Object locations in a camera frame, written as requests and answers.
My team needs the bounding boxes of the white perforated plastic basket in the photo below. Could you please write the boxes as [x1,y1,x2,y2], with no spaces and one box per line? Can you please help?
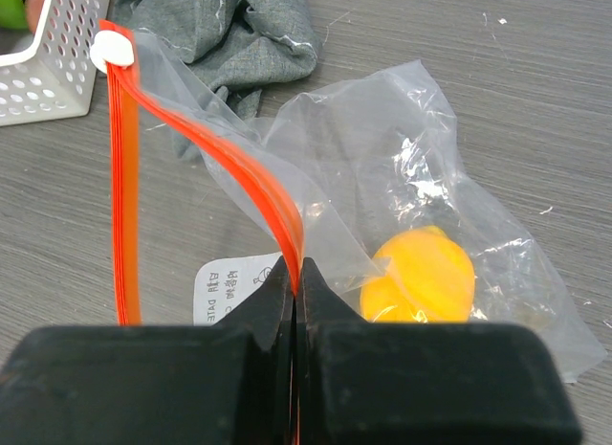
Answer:
[1,0,111,126]

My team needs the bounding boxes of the clear zip top bag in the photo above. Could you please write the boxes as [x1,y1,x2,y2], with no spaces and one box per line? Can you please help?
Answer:
[91,21,606,383]

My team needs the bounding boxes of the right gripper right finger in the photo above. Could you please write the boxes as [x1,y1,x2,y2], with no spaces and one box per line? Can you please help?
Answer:
[295,259,583,444]

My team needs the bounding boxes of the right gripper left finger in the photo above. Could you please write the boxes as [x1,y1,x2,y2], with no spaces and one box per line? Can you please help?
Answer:
[1,260,293,444]

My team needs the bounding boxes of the yellow lemon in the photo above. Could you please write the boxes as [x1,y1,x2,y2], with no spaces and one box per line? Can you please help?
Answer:
[360,225,475,323]

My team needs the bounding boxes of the grey crumpled cloth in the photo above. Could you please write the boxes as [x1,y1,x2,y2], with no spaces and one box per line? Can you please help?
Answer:
[112,0,320,145]

